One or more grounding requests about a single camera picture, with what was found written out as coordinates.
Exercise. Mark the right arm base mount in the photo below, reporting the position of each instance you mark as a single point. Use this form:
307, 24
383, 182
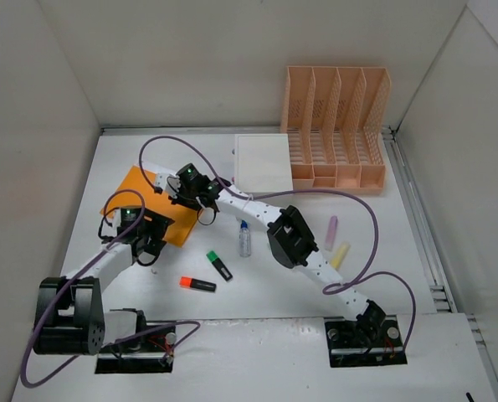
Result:
347, 351

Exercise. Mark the pastel pink highlighter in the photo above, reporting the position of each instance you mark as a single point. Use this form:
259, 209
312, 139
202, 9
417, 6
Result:
331, 233

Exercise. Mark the orange cap black highlighter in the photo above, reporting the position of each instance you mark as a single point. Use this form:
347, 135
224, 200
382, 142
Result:
196, 284

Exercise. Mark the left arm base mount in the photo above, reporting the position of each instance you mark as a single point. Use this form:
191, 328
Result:
149, 354

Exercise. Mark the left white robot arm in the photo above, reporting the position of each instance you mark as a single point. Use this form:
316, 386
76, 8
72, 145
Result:
69, 317

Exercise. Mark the clear spray bottle blue cap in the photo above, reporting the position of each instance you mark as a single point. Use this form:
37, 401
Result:
244, 240

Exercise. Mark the white drawer box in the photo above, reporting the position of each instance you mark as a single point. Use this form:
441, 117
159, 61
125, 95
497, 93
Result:
262, 163

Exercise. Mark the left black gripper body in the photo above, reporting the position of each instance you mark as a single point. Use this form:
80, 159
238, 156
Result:
156, 224

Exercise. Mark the peach desk file organizer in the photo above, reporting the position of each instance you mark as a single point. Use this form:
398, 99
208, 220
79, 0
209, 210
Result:
333, 117

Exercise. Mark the green cap black highlighter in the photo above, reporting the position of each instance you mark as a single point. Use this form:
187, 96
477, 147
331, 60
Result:
219, 266

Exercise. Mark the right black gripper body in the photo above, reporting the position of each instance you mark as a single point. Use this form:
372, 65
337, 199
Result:
178, 198

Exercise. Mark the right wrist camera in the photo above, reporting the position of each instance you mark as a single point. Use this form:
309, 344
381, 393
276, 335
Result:
161, 183

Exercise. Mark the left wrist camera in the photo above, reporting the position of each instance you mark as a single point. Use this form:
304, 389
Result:
111, 220

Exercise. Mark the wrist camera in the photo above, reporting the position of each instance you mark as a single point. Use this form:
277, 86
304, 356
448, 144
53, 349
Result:
111, 220
161, 183

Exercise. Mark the pastel yellow highlighter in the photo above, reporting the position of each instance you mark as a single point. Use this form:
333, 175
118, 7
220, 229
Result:
340, 255

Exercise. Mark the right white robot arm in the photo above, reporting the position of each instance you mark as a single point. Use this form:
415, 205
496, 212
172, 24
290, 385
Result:
290, 238

